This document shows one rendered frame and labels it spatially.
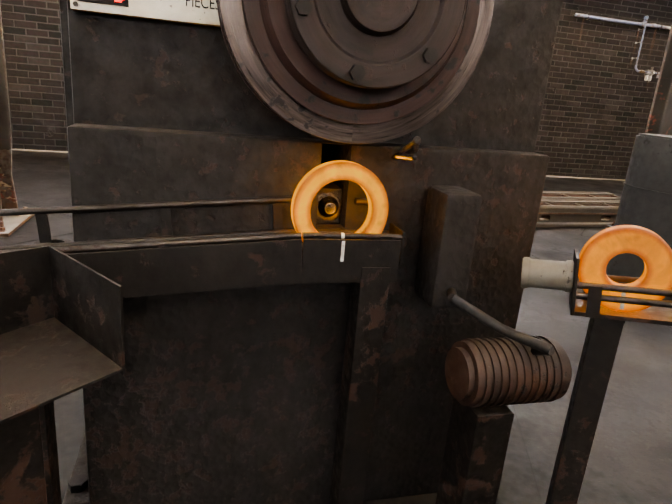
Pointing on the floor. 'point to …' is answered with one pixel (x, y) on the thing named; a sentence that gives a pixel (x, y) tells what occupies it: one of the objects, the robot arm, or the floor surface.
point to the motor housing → (491, 409)
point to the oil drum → (645, 197)
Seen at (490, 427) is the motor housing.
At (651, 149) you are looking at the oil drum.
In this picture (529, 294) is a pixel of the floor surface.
